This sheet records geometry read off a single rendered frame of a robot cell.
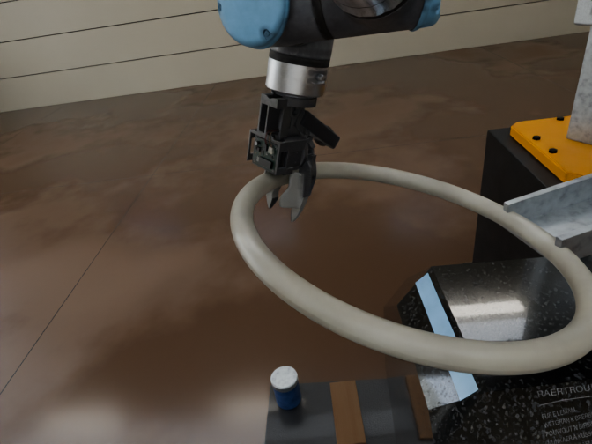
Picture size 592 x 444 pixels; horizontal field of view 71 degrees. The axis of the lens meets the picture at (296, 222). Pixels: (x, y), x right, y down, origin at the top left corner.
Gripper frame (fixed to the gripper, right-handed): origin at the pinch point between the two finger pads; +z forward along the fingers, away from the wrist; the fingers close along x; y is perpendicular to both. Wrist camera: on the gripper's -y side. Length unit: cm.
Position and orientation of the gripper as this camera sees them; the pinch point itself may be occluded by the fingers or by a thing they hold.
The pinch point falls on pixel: (284, 207)
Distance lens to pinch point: 74.0
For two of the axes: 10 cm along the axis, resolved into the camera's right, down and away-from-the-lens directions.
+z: -1.6, 8.7, 4.6
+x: 7.0, 4.3, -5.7
